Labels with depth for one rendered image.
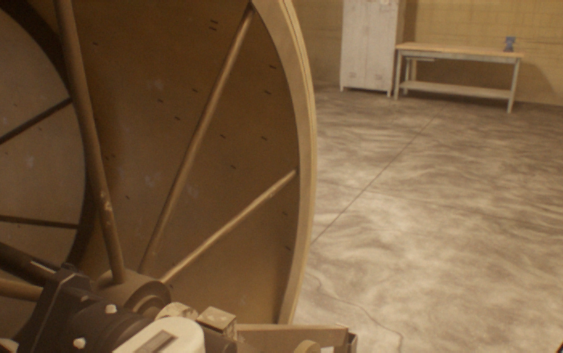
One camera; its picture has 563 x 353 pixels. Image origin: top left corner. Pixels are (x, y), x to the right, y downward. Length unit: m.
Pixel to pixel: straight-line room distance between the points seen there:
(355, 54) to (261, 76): 6.68
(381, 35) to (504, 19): 2.01
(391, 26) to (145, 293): 7.22
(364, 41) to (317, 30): 1.59
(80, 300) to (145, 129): 1.34
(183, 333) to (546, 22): 8.23
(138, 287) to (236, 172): 0.85
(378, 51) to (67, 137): 6.31
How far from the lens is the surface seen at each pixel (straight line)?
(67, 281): 0.61
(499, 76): 8.58
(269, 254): 1.64
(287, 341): 1.26
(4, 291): 0.75
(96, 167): 0.79
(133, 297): 0.88
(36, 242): 2.42
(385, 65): 7.91
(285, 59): 1.23
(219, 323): 0.86
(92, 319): 0.55
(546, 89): 8.59
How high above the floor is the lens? 1.48
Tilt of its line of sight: 21 degrees down
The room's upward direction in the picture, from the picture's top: 1 degrees clockwise
